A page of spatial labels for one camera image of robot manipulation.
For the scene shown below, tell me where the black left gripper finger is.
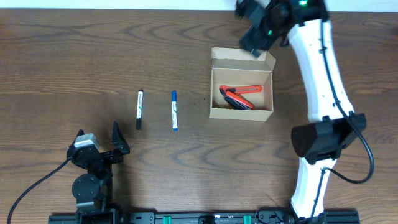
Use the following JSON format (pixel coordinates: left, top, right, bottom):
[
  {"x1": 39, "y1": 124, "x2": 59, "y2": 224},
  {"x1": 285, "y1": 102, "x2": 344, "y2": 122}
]
[
  {"x1": 111, "y1": 121, "x2": 129, "y2": 154},
  {"x1": 74, "y1": 129, "x2": 85, "y2": 143}
]

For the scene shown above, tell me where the black cap whiteboard marker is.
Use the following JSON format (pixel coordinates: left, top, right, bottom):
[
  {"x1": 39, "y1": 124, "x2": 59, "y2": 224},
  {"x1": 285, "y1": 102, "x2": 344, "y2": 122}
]
[{"x1": 136, "y1": 89, "x2": 144, "y2": 130}]

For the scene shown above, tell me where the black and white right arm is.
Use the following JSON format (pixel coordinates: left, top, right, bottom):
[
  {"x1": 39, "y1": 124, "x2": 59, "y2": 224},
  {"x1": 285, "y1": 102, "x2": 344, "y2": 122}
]
[{"x1": 235, "y1": 0, "x2": 366, "y2": 223}]

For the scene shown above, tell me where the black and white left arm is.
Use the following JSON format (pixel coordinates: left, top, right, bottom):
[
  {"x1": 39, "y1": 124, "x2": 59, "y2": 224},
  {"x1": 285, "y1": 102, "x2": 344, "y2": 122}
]
[{"x1": 67, "y1": 122, "x2": 130, "y2": 223}]

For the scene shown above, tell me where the open cardboard box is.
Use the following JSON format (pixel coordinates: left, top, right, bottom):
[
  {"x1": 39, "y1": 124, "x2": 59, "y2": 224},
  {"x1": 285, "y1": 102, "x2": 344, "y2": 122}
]
[{"x1": 209, "y1": 47, "x2": 276, "y2": 121}]

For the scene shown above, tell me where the blue cap whiteboard marker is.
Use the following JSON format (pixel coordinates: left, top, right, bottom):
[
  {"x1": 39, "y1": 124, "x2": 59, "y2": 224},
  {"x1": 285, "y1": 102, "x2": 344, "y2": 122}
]
[{"x1": 172, "y1": 90, "x2": 178, "y2": 131}]

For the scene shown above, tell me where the black mounting rail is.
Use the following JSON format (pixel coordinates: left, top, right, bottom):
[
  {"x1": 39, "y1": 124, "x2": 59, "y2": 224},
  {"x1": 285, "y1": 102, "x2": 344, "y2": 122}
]
[{"x1": 48, "y1": 210, "x2": 361, "y2": 224}]

